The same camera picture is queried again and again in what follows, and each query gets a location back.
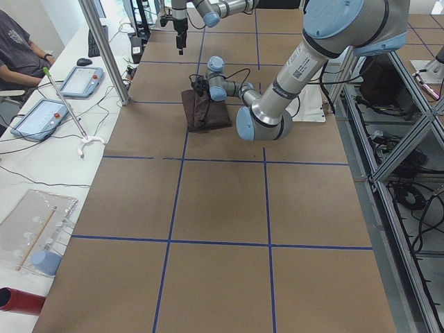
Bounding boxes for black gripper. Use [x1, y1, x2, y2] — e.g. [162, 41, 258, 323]
[189, 74, 209, 97]
[160, 14, 188, 55]

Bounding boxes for brown t-shirt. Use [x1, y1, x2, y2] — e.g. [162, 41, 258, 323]
[181, 89, 232, 133]

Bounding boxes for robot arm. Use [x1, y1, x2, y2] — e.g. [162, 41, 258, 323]
[160, 0, 259, 55]
[205, 0, 410, 141]

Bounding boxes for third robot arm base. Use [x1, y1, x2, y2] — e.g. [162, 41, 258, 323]
[410, 47, 443, 85]

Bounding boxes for black keyboard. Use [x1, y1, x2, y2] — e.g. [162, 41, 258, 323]
[87, 31, 100, 58]

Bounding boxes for black computer mouse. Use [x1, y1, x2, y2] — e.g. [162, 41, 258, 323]
[76, 58, 92, 67]

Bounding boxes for far teach pendant tablet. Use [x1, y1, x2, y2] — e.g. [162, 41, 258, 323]
[60, 66, 104, 99]

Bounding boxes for teach pendant tablet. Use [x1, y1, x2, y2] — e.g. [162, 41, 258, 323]
[60, 66, 104, 99]
[10, 99, 68, 142]

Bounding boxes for metal grabber stick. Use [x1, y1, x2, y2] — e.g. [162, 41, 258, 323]
[43, 67, 105, 159]

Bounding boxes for seated person operator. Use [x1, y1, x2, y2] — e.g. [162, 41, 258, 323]
[1, 11, 56, 91]

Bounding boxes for near teach pendant tablet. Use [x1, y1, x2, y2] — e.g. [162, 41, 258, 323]
[10, 99, 68, 142]

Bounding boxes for clear plastic bag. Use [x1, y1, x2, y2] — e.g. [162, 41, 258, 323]
[1, 190, 78, 271]

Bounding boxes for blue plastic cup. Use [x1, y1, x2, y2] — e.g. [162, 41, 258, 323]
[31, 250, 62, 276]

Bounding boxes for red cylinder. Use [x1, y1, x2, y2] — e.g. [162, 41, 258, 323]
[1, 287, 46, 316]

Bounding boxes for aluminium frame post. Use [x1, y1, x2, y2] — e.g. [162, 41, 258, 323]
[78, 0, 130, 105]

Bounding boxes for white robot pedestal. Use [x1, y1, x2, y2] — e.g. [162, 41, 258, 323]
[287, 85, 325, 123]

